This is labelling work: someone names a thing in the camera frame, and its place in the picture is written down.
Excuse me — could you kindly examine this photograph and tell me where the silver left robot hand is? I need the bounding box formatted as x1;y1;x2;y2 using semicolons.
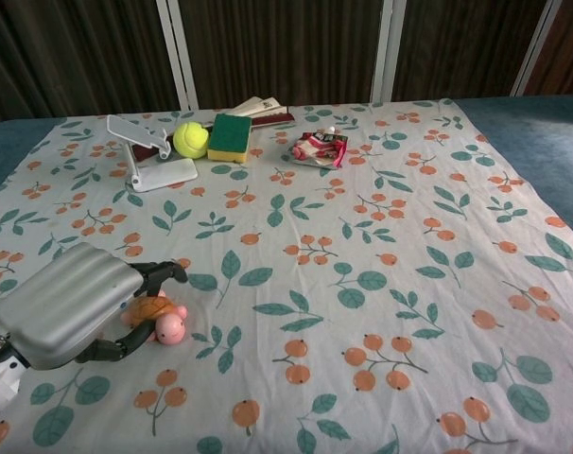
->
0;241;189;371

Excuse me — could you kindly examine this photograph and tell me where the orange pink turtle toy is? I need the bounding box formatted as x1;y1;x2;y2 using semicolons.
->
120;288;189;348

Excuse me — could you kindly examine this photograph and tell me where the fruit leaf patterned tablecloth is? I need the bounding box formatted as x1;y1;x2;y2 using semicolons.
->
0;97;573;454

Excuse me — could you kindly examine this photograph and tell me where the white folding phone stand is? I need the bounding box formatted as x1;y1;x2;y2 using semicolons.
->
106;113;199;194

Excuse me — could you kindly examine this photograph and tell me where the yellow tennis ball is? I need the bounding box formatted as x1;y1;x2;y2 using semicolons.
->
173;121;209;160

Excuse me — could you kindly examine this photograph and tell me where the green yellow sponge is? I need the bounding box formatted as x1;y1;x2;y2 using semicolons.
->
206;113;253;166

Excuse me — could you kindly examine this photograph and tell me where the cream booklet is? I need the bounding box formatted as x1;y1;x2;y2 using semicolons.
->
230;96;283;117

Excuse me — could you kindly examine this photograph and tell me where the crumpled red snack wrapper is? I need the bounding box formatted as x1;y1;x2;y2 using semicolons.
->
290;126;350;170

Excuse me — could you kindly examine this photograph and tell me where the white frame post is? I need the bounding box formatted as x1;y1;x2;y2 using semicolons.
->
511;0;566;97
156;0;200;112
370;0;407;103

